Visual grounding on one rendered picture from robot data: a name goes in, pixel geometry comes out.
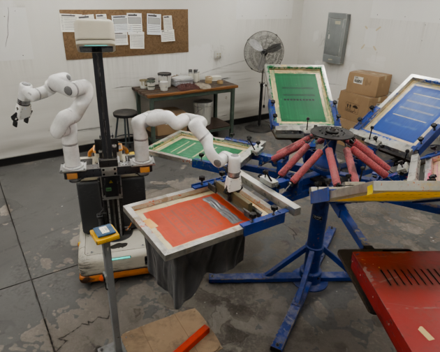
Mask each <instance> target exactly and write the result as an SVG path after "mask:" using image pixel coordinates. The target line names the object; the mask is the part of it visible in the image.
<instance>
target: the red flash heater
mask: <svg viewBox="0 0 440 352"><path fill-rule="evenodd" d="M351 269H352V271H353V273H354V275H355V277H356V279H357V280H358V282H359V284H360V286H361V288H362V289H363V291H364V293H365V295H366V296H367V299H368V300H369V302H370V304H371V306H372V307H373V309H374V311H375V313H376V315H377V316H378V318H379V320H380V322H381V324H382V326H383V327H384V329H385V331H386V332H387V334H388V336H389V338H390V340H391V342H392V343H393V345H394V347H395V349H396V351H397V352H440V251H359V252H352V255H351Z"/></svg>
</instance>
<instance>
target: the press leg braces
mask: <svg viewBox="0 0 440 352"><path fill-rule="evenodd" d="M305 252H306V246H305V245H303V246H302V247H300V248H299V249H298V250H297V251H295V252H293V253H292V254H291V255H290V256H288V257H287V258H285V259H283V260H282V261H281V262H280V263H278V264H276V265H275V266H274V267H272V268H271V269H270V270H268V271H267V272H262V273H261V274H262V277H263V278H276V277H275V273H277V272H278V271H280V270H281V269H282V268H284V267H286V266H287V265H288V264H289V263H291V262H293V261H294V260H295V259H296V258H298V257H300V256H301V255H303V254H304V253H305ZM324 254H326V255H327V256H328V257H329V258H331V259H332V260H333V261H334V262H335V263H336V264H338V266H340V267H341V268H342V269H343V270H344V274H345V275H346V277H349V275H348V273H347V271H346V270H345V268H344V266H343V264H342V262H341V260H340V259H339V258H338V257H337V256H336V255H334V254H333V253H332V252H331V251H330V250H329V249H328V248H327V247H326V246H324V250H323V254H321V257H323V255H324ZM313 259H314V251H310V250H309V255H308V257H307V262H306V265H305V269H304V272H303V275H302V279H301V282H300V285H299V289H298V292H297V295H295V297H294V299H293V301H292V303H291V304H292V305H295V306H298V307H300V306H301V304H302V302H303V300H304V297H303V293H304V290H305V286H306V283H307V279H308V276H309V272H310V269H311V264H312V262H313Z"/></svg>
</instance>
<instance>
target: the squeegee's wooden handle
mask: <svg viewBox="0 0 440 352"><path fill-rule="evenodd" d="M216 188H217V192H219V193H221V194H222V195H223V196H225V197H227V198H228V196H227V195H226V194H225V193H223V191H224V188H225V184H224V183H223V182H221V181H220V180H218V181H216ZM230 196H231V201H232V202H233V203H235V204H236V205H237V206H238V207H240V208H241V209H243V208H245V209H246V210H248V211H249V212H252V205H253V203H252V202H250V201H249V200H247V199H246V198H245V197H243V196H241V195H240V194H239V193H237V192H236V191H234V192H231V195H230ZM243 210H244V209H243Z"/></svg>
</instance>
